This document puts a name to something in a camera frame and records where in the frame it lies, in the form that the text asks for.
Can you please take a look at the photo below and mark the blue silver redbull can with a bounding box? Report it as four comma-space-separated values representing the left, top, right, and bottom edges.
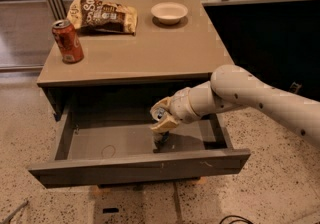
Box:
151, 107, 170, 149

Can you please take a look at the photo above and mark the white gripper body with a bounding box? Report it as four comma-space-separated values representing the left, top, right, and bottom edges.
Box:
169, 87, 200, 124

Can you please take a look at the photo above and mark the black cable on floor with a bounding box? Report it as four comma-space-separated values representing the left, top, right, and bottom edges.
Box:
218, 214, 254, 224

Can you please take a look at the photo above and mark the grey cabinet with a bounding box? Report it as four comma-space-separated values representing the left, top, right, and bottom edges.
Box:
35, 0, 238, 122

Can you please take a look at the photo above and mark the open grey top drawer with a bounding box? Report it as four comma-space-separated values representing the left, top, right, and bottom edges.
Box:
28, 99, 250, 188

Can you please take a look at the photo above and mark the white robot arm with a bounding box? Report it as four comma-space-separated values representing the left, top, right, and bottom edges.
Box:
150, 65, 320, 147

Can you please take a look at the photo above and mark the yellow brown chip bag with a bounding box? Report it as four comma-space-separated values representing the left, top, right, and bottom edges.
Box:
67, 0, 138, 34

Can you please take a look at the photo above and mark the white paper bowl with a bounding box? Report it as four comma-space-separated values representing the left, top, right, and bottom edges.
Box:
151, 2, 188, 25

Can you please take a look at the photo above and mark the red soda can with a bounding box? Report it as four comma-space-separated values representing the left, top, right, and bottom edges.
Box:
52, 19, 84, 64

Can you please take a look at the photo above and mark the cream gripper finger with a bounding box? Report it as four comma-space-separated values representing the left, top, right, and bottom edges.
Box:
150, 97, 171, 118
151, 115, 179, 133

